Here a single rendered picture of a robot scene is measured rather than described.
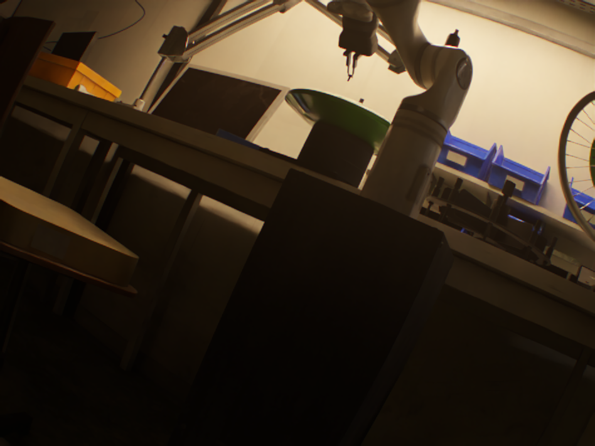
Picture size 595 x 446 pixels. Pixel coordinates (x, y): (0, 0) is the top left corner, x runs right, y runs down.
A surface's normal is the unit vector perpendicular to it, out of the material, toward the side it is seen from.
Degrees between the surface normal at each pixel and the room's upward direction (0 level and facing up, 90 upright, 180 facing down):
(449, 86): 92
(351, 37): 142
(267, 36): 90
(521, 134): 90
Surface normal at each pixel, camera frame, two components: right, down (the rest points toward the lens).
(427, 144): 0.35, 0.11
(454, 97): 0.64, 0.31
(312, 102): -0.62, 0.70
